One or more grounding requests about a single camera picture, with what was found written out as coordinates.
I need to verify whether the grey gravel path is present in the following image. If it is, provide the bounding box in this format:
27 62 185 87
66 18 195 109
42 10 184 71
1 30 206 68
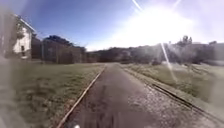
61 62 224 128

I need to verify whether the row of trees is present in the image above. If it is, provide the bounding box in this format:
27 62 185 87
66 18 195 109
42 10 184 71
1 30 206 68
42 34 224 66

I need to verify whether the pale kerb edging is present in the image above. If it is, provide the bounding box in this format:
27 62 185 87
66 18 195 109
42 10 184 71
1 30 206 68
55 65 108 128

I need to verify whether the grass field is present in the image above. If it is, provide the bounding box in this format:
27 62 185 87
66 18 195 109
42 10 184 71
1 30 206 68
0 59 107 128
120 62 224 121

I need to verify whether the dark kerb edging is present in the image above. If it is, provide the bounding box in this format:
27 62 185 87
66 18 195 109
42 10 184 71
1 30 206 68
122 65 224 126

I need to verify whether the white building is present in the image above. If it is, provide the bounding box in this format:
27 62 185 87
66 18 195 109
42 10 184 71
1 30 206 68
0 13 37 61

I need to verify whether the wire mesh fence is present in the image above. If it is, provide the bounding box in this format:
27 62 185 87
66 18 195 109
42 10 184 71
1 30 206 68
30 39 88 65

